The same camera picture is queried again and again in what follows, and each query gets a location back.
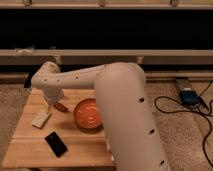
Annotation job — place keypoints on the red chili pepper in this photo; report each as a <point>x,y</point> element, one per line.
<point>60,107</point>

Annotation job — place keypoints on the black phone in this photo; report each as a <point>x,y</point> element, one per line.
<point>56,144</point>

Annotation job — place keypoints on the wooden bench rail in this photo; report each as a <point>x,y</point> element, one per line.
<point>82,56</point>

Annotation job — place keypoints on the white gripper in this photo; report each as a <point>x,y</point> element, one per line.
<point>52,96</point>

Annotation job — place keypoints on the blue power adapter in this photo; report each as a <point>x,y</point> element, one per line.
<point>189,97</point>

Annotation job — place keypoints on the orange bowl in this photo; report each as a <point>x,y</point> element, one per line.
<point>86,114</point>

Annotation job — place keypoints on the white sponge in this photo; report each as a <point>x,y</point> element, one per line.
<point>40,119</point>

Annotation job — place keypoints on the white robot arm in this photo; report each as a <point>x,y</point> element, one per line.
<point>121,97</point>

